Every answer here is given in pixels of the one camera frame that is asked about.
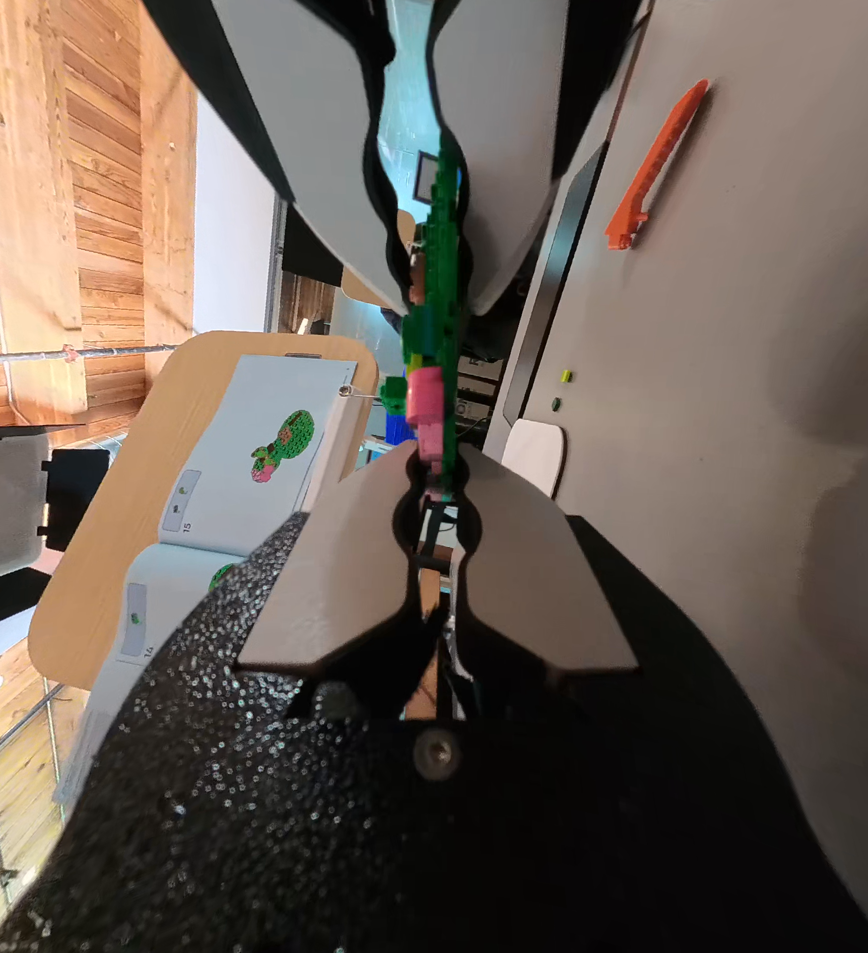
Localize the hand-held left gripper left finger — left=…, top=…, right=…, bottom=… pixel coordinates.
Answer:
left=239, top=441, right=423, bottom=717

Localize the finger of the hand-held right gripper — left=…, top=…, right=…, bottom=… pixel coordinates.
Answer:
left=428, top=0, right=570, bottom=317
left=210, top=0, right=414, bottom=319

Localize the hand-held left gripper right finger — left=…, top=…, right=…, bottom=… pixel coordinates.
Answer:
left=452, top=445, right=639, bottom=717

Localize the round green lego build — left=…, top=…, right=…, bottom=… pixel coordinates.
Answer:
left=378, top=123, right=477, bottom=501

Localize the small black monitor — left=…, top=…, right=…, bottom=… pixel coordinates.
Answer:
left=413, top=149, right=444, bottom=204

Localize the black panel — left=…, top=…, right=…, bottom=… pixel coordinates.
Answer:
left=279, top=203, right=347, bottom=289

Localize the orange brick separator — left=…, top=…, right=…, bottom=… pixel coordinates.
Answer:
left=602, top=77, right=711, bottom=254

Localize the pale blue instruction page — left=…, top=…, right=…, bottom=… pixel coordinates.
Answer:
left=53, top=353, right=362, bottom=807

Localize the black desk mat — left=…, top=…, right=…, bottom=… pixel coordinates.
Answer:
left=499, top=140, right=611, bottom=449

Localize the grey ceiling pipe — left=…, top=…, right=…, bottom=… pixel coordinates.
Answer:
left=0, top=342, right=191, bottom=367

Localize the grey panel light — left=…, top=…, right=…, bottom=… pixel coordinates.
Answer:
left=0, top=423, right=112, bottom=643

